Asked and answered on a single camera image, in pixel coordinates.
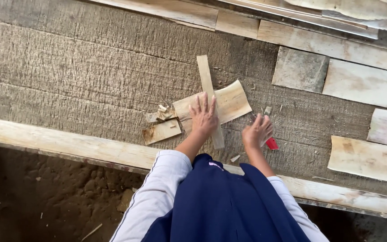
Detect person's right hand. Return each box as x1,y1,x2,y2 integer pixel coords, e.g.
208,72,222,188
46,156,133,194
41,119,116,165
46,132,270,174
241,114,275,150

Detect person's left hand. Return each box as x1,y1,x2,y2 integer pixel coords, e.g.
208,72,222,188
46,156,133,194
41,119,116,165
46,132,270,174
188,92,219,135

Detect red-handled cutter knife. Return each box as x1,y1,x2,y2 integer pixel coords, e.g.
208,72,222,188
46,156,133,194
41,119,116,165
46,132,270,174
250,113,279,151

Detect curved pale veneer sheet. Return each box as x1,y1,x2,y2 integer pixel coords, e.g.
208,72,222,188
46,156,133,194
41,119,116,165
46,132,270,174
172,79,253,136

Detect long narrow wooden strip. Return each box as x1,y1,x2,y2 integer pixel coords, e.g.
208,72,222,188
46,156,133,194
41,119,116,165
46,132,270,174
196,55,226,150

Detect grey veneer sheet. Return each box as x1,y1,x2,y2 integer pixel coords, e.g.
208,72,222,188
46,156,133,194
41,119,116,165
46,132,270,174
271,46,330,94

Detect navy blue garment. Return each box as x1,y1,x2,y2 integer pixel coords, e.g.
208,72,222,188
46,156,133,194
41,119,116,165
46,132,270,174
141,153,312,242

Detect long pale veneer sheet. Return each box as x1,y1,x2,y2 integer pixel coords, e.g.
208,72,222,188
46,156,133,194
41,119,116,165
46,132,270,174
257,19,387,75

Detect small square veneer sheet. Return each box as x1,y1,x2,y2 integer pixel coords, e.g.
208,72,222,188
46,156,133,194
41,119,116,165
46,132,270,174
215,10,260,39

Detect small stained veneer piece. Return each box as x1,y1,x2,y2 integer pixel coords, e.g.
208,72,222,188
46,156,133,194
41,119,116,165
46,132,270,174
141,118,183,146

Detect pile of veneer scraps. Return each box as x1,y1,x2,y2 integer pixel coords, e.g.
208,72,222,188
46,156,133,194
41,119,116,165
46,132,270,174
145,104,178,123

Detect yellowish stained veneer sheet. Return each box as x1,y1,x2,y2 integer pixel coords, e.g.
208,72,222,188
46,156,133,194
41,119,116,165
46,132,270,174
327,135,387,183

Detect wide pale veneer sheet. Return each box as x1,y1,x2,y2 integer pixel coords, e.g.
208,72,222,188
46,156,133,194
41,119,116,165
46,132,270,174
322,58,387,113

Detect white long-sleeved shirt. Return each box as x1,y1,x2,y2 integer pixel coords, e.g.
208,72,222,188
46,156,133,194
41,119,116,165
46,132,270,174
109,149,330,242

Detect stack of veneer sheets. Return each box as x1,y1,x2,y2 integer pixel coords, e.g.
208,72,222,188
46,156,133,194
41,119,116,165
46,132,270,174
214,0,387,40

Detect brown stone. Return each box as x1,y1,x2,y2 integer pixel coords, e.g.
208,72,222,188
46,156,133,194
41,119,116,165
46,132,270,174
117,188,134,213

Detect long wooden beam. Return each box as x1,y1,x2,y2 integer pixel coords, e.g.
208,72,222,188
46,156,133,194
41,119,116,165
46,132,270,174
0,116,387,223

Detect thin wooden stick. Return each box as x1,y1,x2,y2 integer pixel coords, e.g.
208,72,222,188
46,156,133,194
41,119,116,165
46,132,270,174
81,223,103,242

